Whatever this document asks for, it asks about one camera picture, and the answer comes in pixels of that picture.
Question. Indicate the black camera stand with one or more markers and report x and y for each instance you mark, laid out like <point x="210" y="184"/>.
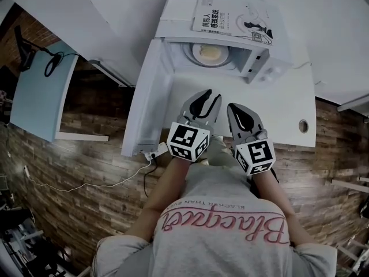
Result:
<point x="26" y="53"/>

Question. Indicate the grey printed t-shirt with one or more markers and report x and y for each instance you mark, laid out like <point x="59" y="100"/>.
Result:
<point x="219" y="247"/>

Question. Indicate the white plug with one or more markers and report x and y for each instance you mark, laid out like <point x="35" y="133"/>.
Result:
<point x="26" y="171"/>

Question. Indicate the yellow food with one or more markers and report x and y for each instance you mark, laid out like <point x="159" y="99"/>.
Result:
<point x="210" y="53"/>

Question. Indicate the white desk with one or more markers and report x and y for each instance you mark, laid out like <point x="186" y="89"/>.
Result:
<point x="274" y="102"/>

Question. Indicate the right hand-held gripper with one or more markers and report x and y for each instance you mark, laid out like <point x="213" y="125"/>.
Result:
<point x="259" y="154"/>

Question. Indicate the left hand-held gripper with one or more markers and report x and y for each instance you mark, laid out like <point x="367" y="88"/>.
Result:
<point x="181" y="137"/>

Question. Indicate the white illustrated book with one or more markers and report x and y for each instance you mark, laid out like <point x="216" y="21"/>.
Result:
<point x="225" y="13"/>

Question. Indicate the person's light trousers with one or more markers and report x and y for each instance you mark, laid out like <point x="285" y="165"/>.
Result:
<point x="220" y="151"/>

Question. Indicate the checkered cloth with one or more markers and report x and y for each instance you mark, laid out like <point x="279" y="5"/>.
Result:
<point x="3" y="96"/>

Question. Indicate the glass turntable tray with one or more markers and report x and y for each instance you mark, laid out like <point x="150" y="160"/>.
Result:
<point x="186" y="57"/>

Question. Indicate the white partition panel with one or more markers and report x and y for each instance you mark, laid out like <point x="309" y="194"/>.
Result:
<point x="86" y="19"/>

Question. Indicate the white microwave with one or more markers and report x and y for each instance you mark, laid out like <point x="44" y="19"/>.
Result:
<point x="150" y="97"/>

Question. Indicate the white power strip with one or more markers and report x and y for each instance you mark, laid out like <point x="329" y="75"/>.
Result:
<point x="154" y="152"/>

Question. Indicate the person's left forearm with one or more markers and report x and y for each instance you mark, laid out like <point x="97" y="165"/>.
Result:
<point x="164" y="189"/>

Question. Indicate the round white plate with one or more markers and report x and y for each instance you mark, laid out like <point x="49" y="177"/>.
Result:
<point x="196" y="55"/>

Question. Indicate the person's right forearm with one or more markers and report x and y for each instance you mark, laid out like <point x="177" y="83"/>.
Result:
<point x="276" y="200"/>

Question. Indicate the white bar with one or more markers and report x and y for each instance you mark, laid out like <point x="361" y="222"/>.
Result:
<point x="348" y="183"/>

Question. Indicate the white plank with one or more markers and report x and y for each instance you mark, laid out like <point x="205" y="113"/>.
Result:
<point x="354" y="102"/>

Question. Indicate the light blue table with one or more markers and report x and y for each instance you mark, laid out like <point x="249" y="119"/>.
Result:
<point x="40" y="97"/>

